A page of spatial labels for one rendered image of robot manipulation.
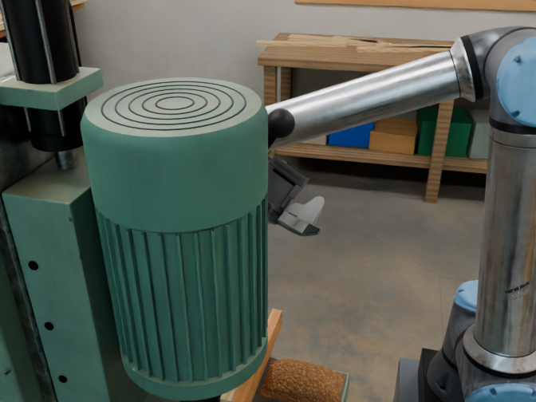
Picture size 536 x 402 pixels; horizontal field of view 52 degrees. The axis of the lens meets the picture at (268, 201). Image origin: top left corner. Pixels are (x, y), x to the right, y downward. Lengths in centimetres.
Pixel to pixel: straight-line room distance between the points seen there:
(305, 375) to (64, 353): 46
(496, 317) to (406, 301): 164
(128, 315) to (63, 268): 8
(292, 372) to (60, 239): 56
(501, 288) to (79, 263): 71
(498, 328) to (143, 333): 69
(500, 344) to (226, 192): 73
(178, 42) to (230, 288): 362
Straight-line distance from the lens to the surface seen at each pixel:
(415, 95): 101
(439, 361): 141
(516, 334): 109
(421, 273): 289
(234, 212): 50
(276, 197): 78
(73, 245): 58
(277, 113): 64
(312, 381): 101
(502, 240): 99
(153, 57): 421
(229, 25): 395
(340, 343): 243
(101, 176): 50
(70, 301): 64
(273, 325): 110
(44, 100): 56
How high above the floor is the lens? 168
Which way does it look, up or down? 29 degrees down
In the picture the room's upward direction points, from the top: straight up
